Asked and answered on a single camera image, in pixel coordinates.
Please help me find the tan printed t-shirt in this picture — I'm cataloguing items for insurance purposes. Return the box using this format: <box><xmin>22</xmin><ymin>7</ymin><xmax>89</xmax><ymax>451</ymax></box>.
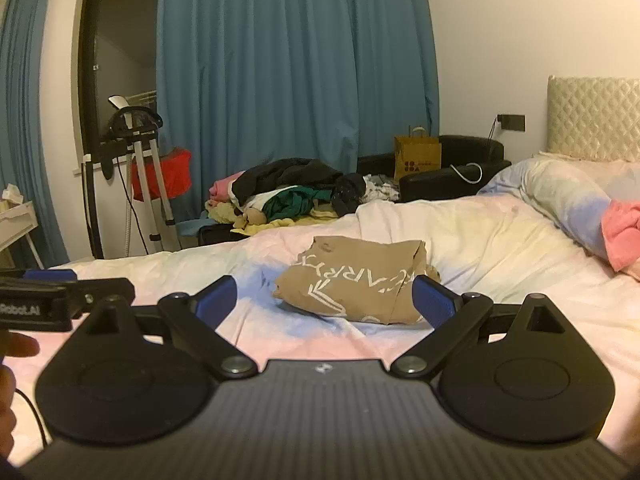
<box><xmin>273</xmin><ymin>236</ymin><xmax>440</xmax><ymax>325</ymax></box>

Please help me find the pile of mixed clothes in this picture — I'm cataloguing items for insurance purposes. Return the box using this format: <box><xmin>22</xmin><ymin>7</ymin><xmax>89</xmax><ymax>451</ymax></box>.
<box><xmin>205</xmin><ymin>156</ymin><xmax>400</xmax><ymax>236</ymax></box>

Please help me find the person left hand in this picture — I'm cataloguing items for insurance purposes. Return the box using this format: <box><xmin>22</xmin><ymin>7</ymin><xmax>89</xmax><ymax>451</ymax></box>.
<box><xmin>0</xmin><ymin>330</ymin><xmax>40</xmax><ymax>458</ymax></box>

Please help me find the white dressing table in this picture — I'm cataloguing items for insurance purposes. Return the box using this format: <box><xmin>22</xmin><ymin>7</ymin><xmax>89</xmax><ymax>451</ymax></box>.
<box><xmin>0</xmin><ymin>202</ymin><xmax>44</xmax><ymax>270</ymax></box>

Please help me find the tissue box on table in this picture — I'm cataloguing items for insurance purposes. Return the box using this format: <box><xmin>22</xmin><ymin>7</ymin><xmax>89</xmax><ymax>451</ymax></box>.
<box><xmin>1</xmin><ymin>184</ymin><xmax>24</xmax><ymax>206</ymax></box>

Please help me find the pastel tie-dye duvet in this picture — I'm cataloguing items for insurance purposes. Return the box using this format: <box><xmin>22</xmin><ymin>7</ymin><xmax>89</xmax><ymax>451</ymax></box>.
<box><xmin>4</xmin><ymin>156</ymin><xmax>640</xmax><ymax>468</ymax></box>

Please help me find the blue curtain left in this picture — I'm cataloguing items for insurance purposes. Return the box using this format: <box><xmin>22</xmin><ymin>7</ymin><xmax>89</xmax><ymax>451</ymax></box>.
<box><xmin>1</xmin><ymin>0</ymin><xmax>68</xmax><ymax>266</ymax></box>

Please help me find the blue curtain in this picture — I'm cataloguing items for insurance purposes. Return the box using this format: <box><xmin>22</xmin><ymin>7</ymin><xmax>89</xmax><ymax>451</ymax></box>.
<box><xmin>156</xmin><ymin>0</ymin><xmax>439</xmax><ymax>220</ymax></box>
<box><xmin>1</xmin><ymin>0</ymin><xmax>68</xmax><ymax>266</ymax></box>

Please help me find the black armchair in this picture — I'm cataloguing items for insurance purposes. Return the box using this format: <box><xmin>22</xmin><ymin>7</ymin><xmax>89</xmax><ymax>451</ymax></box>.
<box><xmin>354</xmin><ymin>134</ymin><xmax>513</xmax><ymax>204</ymax></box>

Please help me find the red cloth bag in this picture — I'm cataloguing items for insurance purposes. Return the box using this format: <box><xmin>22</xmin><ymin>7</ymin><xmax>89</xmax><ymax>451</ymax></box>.
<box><xmin>144</xmin><ymin>148</ymin><xmax>192</xmax><ymax>200</ymax></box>

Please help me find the pink cloth on bed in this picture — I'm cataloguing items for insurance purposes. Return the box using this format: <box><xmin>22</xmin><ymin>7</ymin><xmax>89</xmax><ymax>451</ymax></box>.
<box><xmin>601</xmin><ymin>200</ymin><xmax>640</xmax><ymax>281</ymax></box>

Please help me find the garment steamer stand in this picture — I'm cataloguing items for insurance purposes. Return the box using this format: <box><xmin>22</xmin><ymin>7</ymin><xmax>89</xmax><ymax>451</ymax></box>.
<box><xmin>101</xmin><ymin>94</ymin><xmax>181</xmax><ymax>254</ymax></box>

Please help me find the quilted cream headboard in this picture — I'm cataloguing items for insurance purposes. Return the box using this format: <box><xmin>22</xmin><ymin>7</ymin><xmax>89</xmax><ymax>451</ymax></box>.
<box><xmin>547</xmin><ymin>76</ymin><xmax>640</xmax><ymax>162</ymax></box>

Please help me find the blue curtain right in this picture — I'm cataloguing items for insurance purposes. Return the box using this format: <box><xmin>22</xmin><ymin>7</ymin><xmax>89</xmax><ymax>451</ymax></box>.
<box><xmin>156</xmin><ymin>0</ymin><xmax>439</xmax><ymax>220</ymax></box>

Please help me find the white charging cable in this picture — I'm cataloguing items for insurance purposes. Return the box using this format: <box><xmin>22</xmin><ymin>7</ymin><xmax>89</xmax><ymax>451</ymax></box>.
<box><xmin>449</xmin><ymin>161</ymin><xmax>484</xmax><ymax>186</ymax></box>

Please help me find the wall power socket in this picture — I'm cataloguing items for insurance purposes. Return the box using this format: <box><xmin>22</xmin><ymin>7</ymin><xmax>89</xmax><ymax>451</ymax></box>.
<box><xmin>497</xmin><ymin>114</ymin><xmax>526</xmax><ymax>132</ymax></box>

